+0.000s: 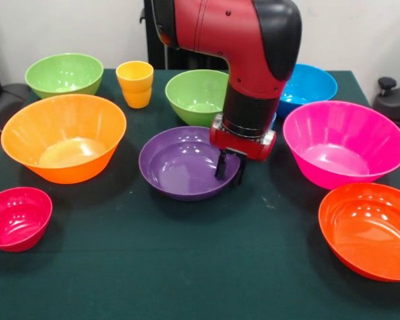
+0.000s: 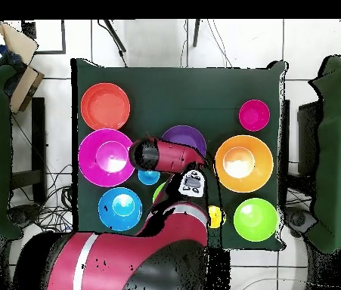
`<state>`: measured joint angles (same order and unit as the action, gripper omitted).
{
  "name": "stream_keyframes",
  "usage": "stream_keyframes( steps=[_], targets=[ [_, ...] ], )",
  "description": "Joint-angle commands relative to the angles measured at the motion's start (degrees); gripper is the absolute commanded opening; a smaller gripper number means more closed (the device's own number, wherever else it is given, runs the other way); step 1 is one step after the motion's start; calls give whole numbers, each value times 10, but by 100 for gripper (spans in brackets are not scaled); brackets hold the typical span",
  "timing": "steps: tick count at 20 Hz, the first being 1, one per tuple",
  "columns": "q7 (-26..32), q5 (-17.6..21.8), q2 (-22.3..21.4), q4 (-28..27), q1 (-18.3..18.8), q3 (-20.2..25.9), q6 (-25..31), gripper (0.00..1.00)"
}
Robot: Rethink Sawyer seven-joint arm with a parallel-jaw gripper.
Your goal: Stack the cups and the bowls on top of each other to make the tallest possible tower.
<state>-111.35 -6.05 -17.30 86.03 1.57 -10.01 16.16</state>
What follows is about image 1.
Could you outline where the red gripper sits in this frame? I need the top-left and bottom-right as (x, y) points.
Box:
(209, 113), (277, 187)

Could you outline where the purple bowl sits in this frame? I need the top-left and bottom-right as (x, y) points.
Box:
(138, 125), (243, 202)

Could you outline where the green bowl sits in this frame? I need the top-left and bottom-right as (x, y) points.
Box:
(24, 53), (105, 100)
(164, 69), (230, 128)

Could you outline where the small crimson bowl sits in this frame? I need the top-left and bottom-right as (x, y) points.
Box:
(0, 186), (53, 253)

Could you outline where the dark green table cloth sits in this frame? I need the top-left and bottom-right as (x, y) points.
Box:
(0, 68), (400, 320)

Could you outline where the large magenta bowl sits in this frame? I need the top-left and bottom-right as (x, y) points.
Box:
(282, 100), (400, 191)

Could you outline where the blue bowl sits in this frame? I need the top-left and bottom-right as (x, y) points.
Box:
(278, 63), (339, 119)

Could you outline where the yellow cup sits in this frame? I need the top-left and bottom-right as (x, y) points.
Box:
(115, 60), (155, 109)

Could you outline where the orange-red shallow bowl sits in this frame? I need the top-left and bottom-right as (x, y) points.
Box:
(318, 182), (400, 283)

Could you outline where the large orange bowl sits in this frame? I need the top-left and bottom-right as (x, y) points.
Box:
(0, 93), (127, 185)

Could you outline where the black stand base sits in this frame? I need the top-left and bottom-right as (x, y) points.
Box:
(373, 77), (400, 123)
(0, 83), (33, 134)

